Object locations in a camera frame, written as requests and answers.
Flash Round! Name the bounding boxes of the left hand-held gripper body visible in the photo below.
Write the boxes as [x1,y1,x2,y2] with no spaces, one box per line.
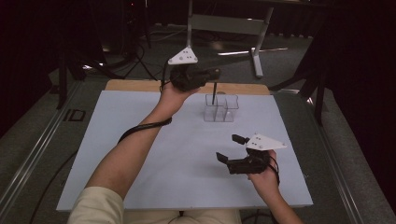
[167,46,207,92]

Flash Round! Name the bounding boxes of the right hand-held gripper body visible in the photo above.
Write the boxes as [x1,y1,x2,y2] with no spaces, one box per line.
[227,133,288,175]

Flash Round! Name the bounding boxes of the black pen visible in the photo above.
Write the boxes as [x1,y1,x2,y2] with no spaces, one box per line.
[211,81,219,105]

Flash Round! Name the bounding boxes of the clear plastic pen organizer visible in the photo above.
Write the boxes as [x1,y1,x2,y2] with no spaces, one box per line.
[203,93,240,123]

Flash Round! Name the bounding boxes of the person's left hand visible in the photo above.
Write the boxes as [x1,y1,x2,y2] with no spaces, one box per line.
[159,81,202,118]

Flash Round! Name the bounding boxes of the person's right hand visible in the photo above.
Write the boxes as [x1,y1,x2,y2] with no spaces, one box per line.
[247,149,281,202]

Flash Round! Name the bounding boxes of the white table board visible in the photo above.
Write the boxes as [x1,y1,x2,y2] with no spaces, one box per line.
[55,90,314,213]

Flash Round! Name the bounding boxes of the person's cream trousers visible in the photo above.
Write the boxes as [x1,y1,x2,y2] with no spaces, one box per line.
[122,209,243,224]

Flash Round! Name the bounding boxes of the black metal stand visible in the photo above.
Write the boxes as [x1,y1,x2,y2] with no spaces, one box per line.
[269,59,328,126]

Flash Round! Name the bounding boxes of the black tripod stand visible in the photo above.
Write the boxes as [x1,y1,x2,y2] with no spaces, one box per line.
[55,46,125,110]

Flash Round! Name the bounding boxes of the person's cream sleeve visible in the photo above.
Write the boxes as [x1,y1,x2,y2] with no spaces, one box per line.
[66,186,126,224]

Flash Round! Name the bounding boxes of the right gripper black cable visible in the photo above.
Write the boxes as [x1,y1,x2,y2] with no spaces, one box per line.
[268,154,281,185]

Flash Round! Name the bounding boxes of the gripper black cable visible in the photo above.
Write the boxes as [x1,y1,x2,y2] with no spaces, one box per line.
[268,154,281,185]
[28,60,173,224]

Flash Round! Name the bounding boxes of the black floor cables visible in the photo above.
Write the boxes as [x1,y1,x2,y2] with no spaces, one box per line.
[122,41,164,82]

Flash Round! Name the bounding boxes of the grey metal table frame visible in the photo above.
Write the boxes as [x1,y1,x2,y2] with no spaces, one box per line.
[182,0,289,79]

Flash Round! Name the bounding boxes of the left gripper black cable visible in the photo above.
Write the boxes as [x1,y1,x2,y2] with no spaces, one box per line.
[28,60,173,224]

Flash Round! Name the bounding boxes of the aluminium floor rail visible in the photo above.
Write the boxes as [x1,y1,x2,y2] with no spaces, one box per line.
[0,79,82,214]
[306,96,366,224]

